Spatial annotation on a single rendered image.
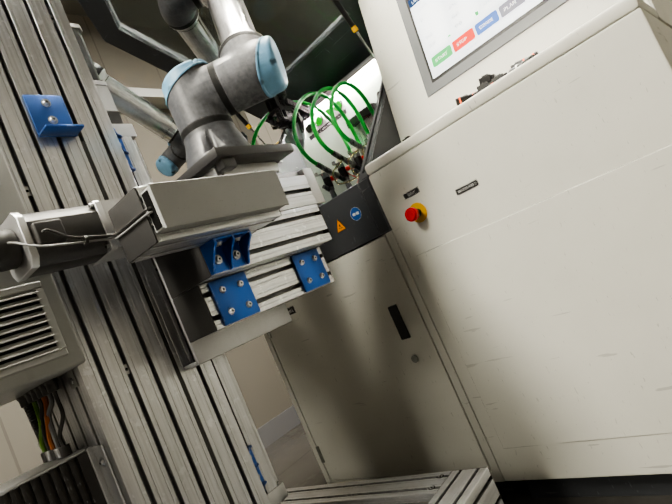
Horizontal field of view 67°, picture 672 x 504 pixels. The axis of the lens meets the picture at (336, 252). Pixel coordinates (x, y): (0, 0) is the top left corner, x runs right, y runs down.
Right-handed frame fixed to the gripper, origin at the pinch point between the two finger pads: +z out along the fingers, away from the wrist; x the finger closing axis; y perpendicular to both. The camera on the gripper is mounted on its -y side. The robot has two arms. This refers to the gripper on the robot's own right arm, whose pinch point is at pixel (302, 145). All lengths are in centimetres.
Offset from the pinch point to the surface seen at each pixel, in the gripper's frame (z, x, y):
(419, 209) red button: 41, 46, 22
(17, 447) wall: 58, -152, 77
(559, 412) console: 98, 57, 22
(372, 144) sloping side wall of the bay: 16.8, 34.2, 11.3
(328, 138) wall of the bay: -7.9, -13.4, -32.5
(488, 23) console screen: 3, 72, -5
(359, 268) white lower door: 48, 19, 21
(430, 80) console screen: 6, 51, -4
